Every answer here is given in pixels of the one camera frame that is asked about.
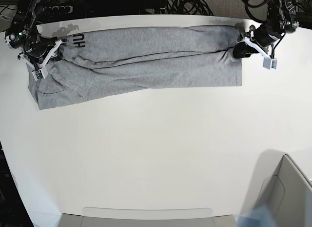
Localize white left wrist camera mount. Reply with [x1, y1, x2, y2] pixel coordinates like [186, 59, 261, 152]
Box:
[238, 35, 277, 70]

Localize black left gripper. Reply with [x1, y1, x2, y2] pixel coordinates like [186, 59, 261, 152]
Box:
[233, 24, 283, 59]

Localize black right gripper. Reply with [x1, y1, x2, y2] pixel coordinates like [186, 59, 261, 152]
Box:
[23, 36, 62, 63]

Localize grey T-shirt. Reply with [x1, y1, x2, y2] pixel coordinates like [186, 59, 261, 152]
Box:
[28, 25, 242, 110]

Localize grey chair front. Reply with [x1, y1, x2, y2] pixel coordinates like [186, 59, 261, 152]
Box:
[58, 207, 237, 227]

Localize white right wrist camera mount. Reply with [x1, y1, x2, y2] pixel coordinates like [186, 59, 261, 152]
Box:
[18, 39, 68, 81]

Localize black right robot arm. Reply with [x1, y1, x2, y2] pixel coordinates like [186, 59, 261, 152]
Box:
[5, 0, 58, 65]

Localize black cable bundle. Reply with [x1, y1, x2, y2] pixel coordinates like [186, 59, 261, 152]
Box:
[168, 0, 215, 16]

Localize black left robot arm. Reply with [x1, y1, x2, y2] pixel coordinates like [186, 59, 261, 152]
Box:
[233, 0, 299, 59]

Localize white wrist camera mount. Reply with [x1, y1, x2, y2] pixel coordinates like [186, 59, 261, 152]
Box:
[238, 35, 277, 70]
[18, 39, 68, 81]

